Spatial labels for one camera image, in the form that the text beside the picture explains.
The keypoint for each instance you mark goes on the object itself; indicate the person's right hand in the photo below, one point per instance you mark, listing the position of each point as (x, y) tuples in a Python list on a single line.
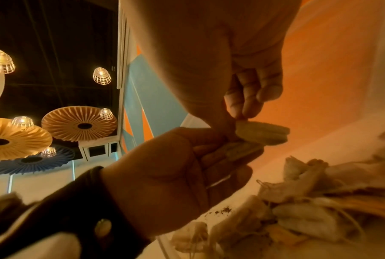
[(195, 50)]

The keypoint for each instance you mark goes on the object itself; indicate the person's left hand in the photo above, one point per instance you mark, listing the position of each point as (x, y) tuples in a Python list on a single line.
[(163, 182)]

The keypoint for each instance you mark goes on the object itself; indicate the white square tea bag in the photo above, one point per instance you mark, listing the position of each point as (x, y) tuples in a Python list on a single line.
[(263, 132)]

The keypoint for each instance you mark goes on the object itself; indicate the clear plastic bag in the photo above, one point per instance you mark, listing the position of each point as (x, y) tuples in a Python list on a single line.
[(339, 75)]

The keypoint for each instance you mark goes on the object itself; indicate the pile of paper tea bags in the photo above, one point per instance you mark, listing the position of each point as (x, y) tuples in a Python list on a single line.
[(307, 217)]

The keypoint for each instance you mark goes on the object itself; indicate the orange pleated ceiling lamp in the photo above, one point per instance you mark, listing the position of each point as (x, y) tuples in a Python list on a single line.
[(19, 144), (61, 124)]

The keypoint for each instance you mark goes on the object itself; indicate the blue pleated ceiling lamp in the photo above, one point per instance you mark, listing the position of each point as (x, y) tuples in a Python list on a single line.
[(6, 165)]

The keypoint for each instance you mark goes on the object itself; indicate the white window frame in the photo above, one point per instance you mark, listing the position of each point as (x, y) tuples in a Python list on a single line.
[(83, 149)]

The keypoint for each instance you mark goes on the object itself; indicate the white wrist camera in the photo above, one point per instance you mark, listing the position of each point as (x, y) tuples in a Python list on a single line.
[(45, 245)]

